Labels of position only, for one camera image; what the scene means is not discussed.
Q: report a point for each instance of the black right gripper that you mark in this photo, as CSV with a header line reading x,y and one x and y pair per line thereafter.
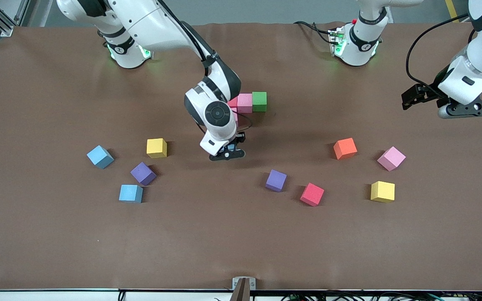
x,y
238,138

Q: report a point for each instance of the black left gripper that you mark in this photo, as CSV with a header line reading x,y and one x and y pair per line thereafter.
x,y
432,93

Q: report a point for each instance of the pink foam cube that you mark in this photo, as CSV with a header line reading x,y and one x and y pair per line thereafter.
x,y
234,117
245,103
391,158

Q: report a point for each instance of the red foam cube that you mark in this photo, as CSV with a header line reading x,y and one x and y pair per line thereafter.
x,y
232,102
312,194

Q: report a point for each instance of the green foam cube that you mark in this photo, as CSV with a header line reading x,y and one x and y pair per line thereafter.
x,y
260,101

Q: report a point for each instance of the purple foam cube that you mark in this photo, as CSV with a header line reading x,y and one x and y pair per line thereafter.
x,y
143,173
276,180

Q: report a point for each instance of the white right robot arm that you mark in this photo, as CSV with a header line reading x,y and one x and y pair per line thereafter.
x,y
153,25

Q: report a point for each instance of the yellow foam cube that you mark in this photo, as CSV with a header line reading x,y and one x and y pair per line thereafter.
x,y
382,191
156,148

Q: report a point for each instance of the orange foam cube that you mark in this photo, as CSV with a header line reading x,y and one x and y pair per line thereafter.
x,y
345,148

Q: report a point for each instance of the yellow floor tape line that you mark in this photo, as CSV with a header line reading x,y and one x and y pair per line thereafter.
x,y
452,10

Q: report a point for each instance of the brown table mat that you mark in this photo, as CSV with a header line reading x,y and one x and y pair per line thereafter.
x,y
241,242

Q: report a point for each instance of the grey metal camera bracket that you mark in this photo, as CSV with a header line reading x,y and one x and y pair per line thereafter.
x,y
244,286

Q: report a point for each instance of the white table edge rail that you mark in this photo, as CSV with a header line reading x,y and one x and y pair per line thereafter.
x,y
57,296

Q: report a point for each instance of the aluminium frame post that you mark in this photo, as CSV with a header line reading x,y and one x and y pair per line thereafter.
x,y
4,29

